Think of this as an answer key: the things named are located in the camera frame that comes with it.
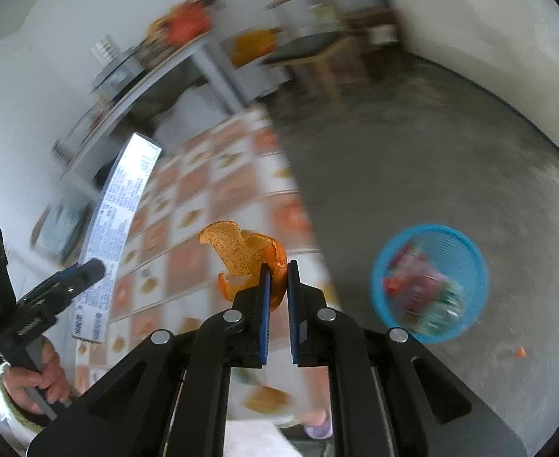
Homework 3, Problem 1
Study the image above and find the person's left hand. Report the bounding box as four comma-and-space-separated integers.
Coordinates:
1, 336, 73, 415

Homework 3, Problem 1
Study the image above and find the white sack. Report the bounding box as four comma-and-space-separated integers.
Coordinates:
158, 100, 233, 139

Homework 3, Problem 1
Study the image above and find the blue plastic basket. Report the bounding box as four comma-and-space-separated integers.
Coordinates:
371, 224, 490, 345

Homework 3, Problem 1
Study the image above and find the floral cushion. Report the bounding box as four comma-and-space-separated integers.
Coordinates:
41, 202, 90, 262

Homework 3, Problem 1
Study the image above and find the red package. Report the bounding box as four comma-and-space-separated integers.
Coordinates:
384, 245, 444, 315

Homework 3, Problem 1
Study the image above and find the light wooden chair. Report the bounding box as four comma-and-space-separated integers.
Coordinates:
32, 200, 94, 267

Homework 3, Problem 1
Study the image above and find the white side table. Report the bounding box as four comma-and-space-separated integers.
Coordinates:
53, 33, 247, 186

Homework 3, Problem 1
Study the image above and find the white fluffy garment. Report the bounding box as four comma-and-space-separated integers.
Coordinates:
226, 419, 304, 457

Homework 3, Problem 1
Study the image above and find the yellow bag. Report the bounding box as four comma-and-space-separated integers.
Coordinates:
232, 29, 280, 67

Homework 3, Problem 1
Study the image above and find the silver rice cooker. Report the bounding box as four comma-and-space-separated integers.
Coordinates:
91, 48, 147, 96

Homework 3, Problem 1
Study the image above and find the wooden chair with dark seat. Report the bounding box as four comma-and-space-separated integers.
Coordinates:
260, 0, 370, 105

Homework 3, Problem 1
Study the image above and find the orange plastic bag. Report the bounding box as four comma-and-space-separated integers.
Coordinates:
148, 0, 213, 46

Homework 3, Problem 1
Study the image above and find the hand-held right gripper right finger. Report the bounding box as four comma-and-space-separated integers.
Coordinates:
286, 259, 530, 457

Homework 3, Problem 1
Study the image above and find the person's left forearm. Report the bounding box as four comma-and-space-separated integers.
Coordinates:
0, 381, 47, 443

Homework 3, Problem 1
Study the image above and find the purple slipper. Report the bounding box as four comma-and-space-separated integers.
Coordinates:
303, 407, 333, 440

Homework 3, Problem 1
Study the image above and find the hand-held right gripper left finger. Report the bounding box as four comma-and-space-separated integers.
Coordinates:
26, 262, 274, 457

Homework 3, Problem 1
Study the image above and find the large orange peel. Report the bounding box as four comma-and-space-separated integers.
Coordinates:
198, 220, 290, 312

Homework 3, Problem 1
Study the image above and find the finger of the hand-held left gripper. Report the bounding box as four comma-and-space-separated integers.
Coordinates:
17, 258, 106, 317

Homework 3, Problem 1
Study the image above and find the brown wooden stool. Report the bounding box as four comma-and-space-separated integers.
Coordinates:
343, 7, 404, 48

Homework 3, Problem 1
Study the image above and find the white printed box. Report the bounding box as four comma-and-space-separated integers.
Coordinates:
72, 133, 162, 344

